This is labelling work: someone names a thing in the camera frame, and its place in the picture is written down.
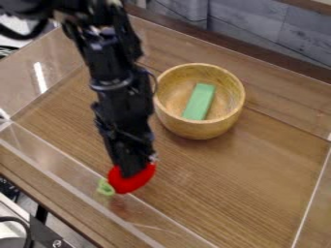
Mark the green rectangular block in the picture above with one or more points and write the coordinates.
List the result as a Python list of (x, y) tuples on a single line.
[(199, 102)]

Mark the black metal table bracket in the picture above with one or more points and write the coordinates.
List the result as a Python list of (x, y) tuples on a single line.
[(44, 238)]

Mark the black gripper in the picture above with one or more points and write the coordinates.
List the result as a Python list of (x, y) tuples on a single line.
[(123, 109)]

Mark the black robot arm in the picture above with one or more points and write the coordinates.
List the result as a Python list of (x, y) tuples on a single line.
[(98, 25)]

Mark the wooden bowl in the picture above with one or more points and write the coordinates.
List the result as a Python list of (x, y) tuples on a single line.
[(175, 85)]

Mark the clear acrylic tray wall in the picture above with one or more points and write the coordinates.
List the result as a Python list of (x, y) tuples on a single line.
[(251, 189)]

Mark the red plush strawberry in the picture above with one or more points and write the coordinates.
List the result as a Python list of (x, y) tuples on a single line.
[(116, 184)]

